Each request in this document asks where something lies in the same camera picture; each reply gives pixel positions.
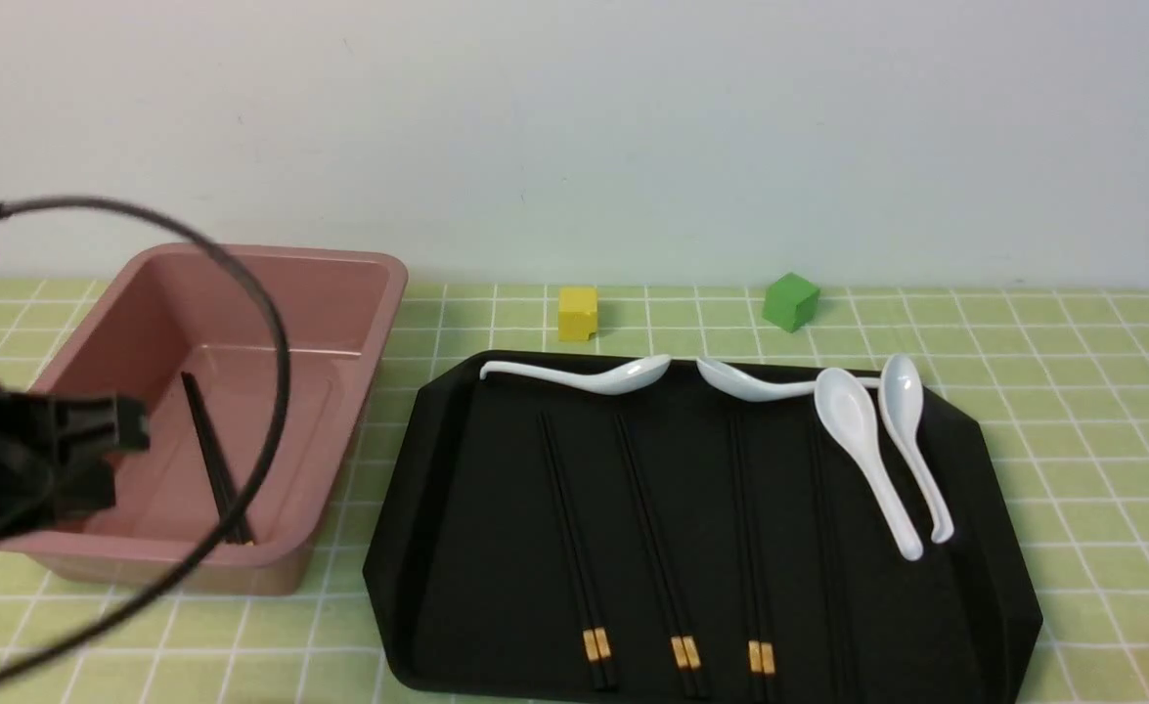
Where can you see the black plastic serving tray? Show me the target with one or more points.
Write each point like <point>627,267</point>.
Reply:
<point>472,595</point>

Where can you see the white ceramic soup spoon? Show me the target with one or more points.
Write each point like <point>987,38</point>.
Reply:
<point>621,380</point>
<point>734,382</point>
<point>901,406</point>
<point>847,413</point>

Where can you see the green foam cube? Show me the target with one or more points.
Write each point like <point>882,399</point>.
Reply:
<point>791,302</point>

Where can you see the yellow foam cube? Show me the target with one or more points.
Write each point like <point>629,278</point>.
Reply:
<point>577,313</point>

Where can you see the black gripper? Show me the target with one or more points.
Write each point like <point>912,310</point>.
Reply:
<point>35,492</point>

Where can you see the pink rectangular plastic bin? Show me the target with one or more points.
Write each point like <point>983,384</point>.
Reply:
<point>172,311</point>

